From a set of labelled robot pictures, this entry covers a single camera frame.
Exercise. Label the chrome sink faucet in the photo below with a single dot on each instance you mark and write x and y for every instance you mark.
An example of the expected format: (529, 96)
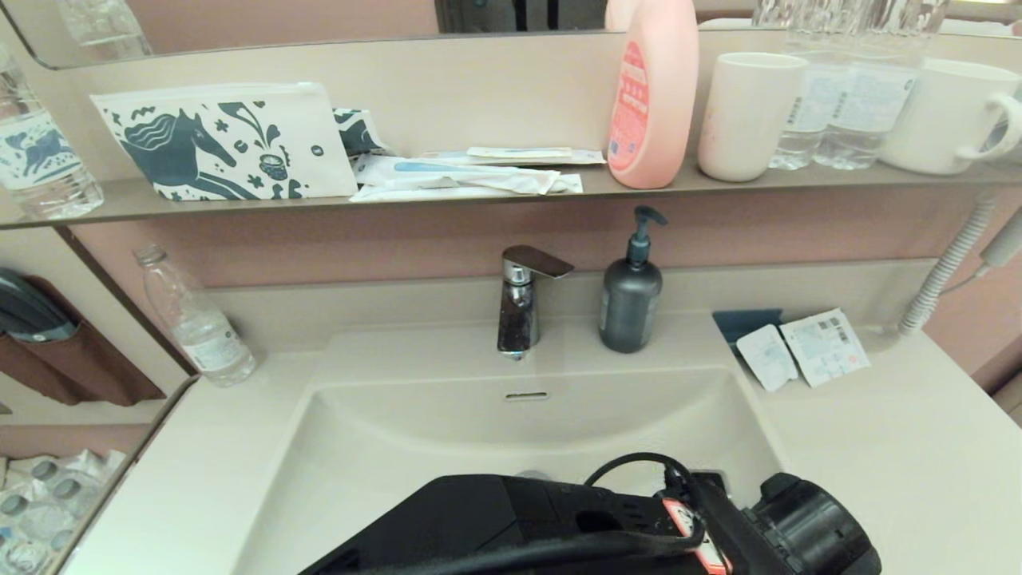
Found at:
(519, 311)

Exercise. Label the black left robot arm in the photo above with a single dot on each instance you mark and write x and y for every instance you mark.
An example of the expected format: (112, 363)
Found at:
(495, 519)

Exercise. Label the beige ceramic sink basin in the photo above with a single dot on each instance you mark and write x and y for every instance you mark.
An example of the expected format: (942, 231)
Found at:
(399, 431)

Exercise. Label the dark grey soap dispenser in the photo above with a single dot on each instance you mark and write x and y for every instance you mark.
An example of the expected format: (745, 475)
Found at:
(631, 303)

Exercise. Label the white packet with blue toothbrush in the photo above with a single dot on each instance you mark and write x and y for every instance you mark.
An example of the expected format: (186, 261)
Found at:
(447, 172)

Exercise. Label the plain white toiletry packet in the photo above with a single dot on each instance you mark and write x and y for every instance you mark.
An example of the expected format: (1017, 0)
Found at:
(415, 192)

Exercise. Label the flat white toiletry packet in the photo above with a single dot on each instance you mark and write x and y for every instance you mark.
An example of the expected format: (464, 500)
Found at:
(519, 152)

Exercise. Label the folded blue patterned pouch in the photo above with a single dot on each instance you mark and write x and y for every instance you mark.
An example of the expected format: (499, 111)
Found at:
(357, 132)

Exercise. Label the dark blue packet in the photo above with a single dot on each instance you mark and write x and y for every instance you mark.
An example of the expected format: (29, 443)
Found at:
(746, 321)

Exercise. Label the pink lotion bottle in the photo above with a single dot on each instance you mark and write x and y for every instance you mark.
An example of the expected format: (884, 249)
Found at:
(653, 96)

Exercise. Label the small white sachet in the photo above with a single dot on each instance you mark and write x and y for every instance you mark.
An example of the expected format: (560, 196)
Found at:
(766, 356)

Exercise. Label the slim clear plastic bottle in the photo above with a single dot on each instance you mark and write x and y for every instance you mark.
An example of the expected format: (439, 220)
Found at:
(200, 335)

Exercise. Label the white horse print pouch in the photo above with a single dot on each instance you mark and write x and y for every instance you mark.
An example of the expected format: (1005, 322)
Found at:
(227, 145)

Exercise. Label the white sachet with barcode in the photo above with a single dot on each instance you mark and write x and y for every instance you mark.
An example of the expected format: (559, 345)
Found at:
(825, 347)

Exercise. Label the clear plastic water bottle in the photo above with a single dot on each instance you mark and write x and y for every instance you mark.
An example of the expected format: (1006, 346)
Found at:
(866, 104)
(802, 112)

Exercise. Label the brown holder pouch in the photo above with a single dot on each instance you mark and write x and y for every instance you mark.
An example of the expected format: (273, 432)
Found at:
(89, 367)

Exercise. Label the dark blue hair dryer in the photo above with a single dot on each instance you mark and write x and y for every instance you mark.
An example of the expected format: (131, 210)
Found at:
(30, 307)

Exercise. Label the water bottle blue animal label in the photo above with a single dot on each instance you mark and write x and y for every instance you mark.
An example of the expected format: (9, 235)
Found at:
(44, 160)

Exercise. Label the white handset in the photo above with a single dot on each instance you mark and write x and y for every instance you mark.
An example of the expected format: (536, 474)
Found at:
(1006, 239)

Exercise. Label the shrink-wrapped bottle pack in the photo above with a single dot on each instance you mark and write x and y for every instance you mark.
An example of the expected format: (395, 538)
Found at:
(40, 511)

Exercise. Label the grey wall shelf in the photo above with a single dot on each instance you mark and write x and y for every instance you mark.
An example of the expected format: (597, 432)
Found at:
(120, 201)

